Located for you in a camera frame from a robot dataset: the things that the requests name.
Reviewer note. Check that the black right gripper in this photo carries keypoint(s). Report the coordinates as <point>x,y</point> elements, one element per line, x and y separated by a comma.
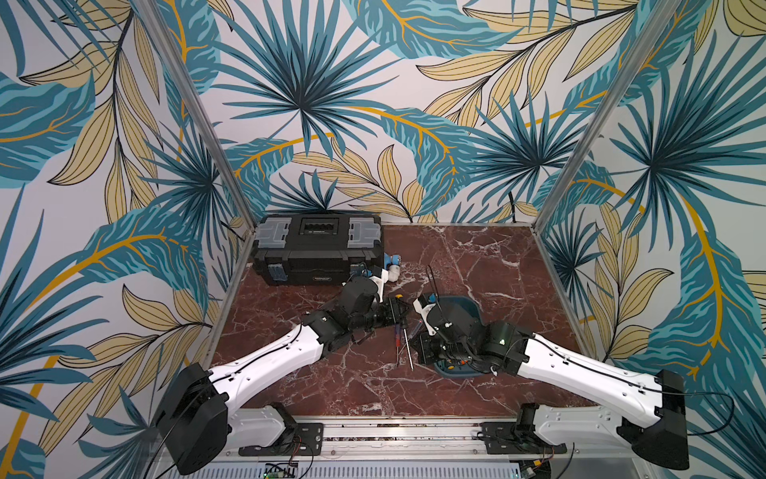
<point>439,334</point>

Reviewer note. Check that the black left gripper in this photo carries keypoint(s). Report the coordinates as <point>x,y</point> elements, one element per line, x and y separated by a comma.
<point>394,314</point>

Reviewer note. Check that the grey clear screwdriver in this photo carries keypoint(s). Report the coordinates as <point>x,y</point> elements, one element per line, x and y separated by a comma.
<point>407,348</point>

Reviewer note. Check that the blue red screwdriver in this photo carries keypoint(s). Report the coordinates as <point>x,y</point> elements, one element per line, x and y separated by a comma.
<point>400,345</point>

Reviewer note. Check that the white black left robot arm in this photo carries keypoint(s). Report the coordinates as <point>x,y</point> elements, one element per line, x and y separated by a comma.
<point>198,412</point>

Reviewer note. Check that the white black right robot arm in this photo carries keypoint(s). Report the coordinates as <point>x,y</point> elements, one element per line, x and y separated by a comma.
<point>639,411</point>

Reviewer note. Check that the teal plastic storage tray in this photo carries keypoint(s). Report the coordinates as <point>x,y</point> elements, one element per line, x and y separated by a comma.
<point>461,368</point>

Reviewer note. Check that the small blue white toy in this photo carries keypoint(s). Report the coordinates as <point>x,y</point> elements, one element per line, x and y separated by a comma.
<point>393,266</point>

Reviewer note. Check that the black plastic toolbox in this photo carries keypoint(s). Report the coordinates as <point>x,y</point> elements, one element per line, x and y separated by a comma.
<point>317,249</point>

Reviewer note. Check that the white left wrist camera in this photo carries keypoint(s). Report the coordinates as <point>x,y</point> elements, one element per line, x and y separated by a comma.
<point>380,277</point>

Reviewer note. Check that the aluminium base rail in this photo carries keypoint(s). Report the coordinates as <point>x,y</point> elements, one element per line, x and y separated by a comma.
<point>421,447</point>

